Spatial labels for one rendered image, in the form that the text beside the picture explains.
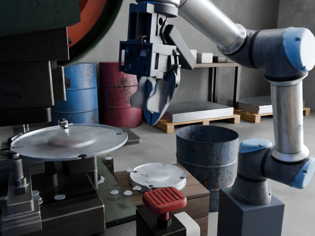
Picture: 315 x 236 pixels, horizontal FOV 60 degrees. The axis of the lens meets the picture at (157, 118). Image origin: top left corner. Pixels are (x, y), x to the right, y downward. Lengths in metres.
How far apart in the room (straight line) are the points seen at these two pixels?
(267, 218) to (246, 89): 4.61
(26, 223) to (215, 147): 1.31
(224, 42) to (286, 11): 5.22
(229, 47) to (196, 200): 0.79
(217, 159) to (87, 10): 1.13
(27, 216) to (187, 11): 0.55
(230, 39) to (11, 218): 0.67
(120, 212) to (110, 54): 3.64
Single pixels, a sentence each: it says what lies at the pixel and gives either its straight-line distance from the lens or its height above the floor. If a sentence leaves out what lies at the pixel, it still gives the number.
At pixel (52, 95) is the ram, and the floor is 0.91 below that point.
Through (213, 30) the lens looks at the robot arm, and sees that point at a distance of 0.77.
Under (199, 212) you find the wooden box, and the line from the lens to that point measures 1.42.
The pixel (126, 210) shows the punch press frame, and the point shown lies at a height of 0.64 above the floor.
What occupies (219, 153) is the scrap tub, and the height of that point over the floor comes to 0.41.
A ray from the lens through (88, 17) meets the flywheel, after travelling 1.08.
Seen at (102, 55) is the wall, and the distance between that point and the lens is 4.16.
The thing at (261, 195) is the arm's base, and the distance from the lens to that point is 1.13.
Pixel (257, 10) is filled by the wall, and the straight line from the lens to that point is 5.74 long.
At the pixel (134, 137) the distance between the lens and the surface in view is 0.75.
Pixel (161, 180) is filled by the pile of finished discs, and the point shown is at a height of 0.39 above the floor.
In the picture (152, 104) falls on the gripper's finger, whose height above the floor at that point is 0.92.
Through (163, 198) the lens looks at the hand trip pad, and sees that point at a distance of 0.49.
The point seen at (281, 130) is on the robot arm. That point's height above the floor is 0.77.
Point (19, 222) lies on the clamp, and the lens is 0.55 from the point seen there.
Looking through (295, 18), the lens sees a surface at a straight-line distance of 5.87.
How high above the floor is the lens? 1.01
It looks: 13 degrees down
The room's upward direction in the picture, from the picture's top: straight up
